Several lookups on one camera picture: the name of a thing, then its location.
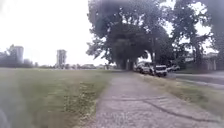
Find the row of parked vehicles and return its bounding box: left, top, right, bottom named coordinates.
left=133, top=61, right=157, bottom=76

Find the row of large trees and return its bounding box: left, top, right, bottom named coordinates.
left=85, top=0, right=224, bottom=72

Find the grey cracked pavement path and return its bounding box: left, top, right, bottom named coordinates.
left=87, top=69, right=224, bottom=128

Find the white car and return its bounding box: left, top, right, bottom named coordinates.
left=154, top=64, right=169, bottom=78

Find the tall grey tower building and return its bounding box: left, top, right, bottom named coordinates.
left=56, top=49, right=68, bottom=70

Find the white vehicle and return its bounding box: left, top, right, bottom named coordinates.
left=167, top=64, right=182, bottom=73

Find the wide grass field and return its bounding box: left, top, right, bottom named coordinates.
left=0, top=67, right=118, bottom=128

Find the grass verge strip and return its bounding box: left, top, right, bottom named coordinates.
left=136, top=71, right=224, bottom=118

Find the grey asphalt road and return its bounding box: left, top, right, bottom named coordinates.
left=165, top=71, right=224, bottom=88

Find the low pale building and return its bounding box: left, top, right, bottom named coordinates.
left=183, top=52, right=221, bottom=72

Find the grey high-rise building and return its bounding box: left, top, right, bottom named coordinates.
left=7, top=44, right=25, bottom=69

